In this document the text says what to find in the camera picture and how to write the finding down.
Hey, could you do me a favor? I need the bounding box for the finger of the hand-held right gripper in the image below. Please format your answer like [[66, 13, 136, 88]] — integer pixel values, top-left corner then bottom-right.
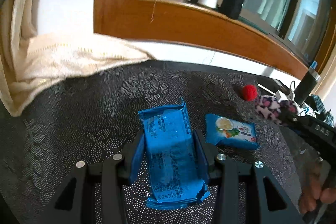
[[279, 106, 302, 127]]

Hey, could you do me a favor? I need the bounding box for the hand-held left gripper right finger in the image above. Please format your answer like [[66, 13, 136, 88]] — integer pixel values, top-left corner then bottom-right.
[[193, 130, 305, 224]]

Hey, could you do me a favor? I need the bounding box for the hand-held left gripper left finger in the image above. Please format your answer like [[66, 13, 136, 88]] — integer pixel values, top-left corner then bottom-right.
[[34, 131, 146, 224]]

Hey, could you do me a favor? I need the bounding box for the pink leopard plush sock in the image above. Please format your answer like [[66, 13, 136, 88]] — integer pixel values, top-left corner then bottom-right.
[[253, 95, 298, 125]]

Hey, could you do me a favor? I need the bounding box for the blue snack packet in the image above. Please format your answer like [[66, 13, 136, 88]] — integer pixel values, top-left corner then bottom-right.
[[204, 114, 259, 150], [138, 97, 210, 211]]

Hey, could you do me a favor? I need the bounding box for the person's right hand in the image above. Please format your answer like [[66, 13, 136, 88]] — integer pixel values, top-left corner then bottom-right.
[[299, 158, 336, 215]]

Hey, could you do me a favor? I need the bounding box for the plaid cloth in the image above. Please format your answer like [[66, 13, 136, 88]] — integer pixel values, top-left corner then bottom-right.
[[311, 95, 328, 114]]

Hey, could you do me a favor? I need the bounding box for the black cylinder speaker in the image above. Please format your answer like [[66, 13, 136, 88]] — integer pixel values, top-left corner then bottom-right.
[[294, 67, 322, 106]]

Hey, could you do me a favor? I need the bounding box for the red pom ball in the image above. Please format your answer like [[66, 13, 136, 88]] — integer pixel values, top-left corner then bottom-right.
[[241, 84, 258, 101]]

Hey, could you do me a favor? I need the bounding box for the black dotted mat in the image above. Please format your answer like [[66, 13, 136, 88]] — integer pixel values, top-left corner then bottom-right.
[[0, 64, 302, 224]]

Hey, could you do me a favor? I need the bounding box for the cream curtain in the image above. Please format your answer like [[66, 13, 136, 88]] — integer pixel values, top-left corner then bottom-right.
[[0, 0, 155, 117]]

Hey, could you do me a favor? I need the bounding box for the black thread spool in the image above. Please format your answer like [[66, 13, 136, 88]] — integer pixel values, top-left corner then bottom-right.
[[219, 0, 248, 19]]

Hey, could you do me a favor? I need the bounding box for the wooden window frame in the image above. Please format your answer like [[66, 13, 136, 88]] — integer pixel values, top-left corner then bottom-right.
[[93, 0, 336, 80]]

